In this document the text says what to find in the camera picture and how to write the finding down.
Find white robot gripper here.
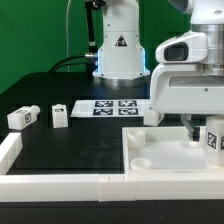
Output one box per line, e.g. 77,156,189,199
150,31,224,141

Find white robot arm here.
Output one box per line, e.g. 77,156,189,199
85,0,224,132

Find white sheet with AprilTags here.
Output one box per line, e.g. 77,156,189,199
71,99,151,118

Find white U-shaped obstacle fence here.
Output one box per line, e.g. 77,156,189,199
0,133,224,202

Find black cables behind robot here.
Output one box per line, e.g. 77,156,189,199
48,53,99,73

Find thin grey cable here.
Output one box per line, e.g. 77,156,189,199
65,0,72,73

